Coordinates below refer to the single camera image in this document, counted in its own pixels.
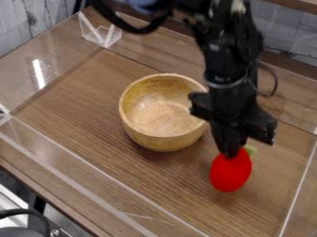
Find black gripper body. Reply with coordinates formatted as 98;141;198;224
189;83;277;144

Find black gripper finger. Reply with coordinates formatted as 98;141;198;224
211;121;243;158
239;127;248;151

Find red felt fruit green leaf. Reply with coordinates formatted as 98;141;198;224
209;145;259;193

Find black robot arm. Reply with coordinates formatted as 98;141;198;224
93;0;277;158

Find light wooden bowl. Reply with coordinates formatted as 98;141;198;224
120;73;209;152

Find clear acrylic tray walls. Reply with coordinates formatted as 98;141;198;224
0;10;317;237

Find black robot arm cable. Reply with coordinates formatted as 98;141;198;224
257;60;280;98

